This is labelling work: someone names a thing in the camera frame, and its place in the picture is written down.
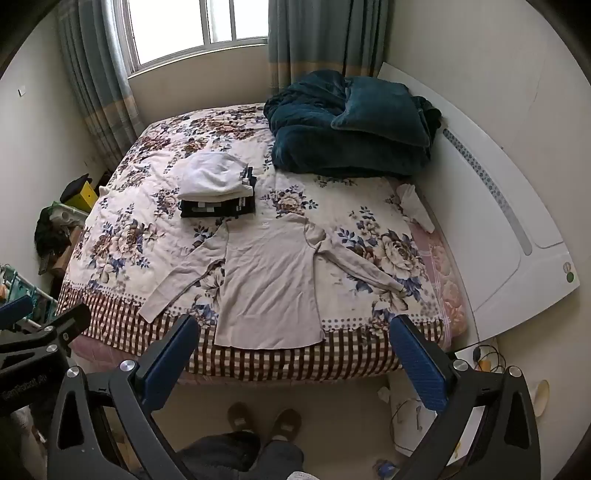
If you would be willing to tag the brown slipper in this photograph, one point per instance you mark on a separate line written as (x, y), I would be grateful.
(240, 415)
(286, 422)

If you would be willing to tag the black folded garment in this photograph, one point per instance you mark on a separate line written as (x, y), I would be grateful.
(217, 207)

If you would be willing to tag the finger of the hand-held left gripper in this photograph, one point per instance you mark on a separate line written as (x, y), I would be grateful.
(69, 323)
(16, 309)

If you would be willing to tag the beige long-sleeve shirt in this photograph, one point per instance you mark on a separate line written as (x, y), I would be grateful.
(268, 286)

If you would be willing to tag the dark clothing pile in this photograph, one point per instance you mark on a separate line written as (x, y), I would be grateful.
(51, 230)

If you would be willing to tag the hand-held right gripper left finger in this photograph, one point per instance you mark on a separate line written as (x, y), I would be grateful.
(168, 360)

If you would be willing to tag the floral patterned bedspread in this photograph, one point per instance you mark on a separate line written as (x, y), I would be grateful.
(138, 221)

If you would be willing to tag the grey-green curtain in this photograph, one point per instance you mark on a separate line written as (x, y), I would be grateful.
(323, 41)
(92, 69)

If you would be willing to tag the yellow box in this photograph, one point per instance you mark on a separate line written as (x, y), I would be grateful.
(85, 196)

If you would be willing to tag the white nightstand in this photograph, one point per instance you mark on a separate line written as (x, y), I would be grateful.
(406, 424)

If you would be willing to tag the white crumpled cloth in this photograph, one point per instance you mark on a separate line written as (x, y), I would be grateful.
(415, 207)

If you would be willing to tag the teal drying rack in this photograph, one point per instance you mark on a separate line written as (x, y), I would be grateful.
(14, 281)

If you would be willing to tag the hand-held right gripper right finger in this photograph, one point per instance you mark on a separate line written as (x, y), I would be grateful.
(420, 369)

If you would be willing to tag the white headboard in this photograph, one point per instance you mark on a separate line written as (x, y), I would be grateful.
(498, 221)

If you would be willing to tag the white folded garment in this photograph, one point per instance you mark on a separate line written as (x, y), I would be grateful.
(210, 177)

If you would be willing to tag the window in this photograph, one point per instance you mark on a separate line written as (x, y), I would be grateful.
(194, 27)

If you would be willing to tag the teal plush blanket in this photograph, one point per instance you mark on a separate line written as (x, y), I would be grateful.
(346, 138)

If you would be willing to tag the person's right leg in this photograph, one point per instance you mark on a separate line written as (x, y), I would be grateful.
(279, 461)

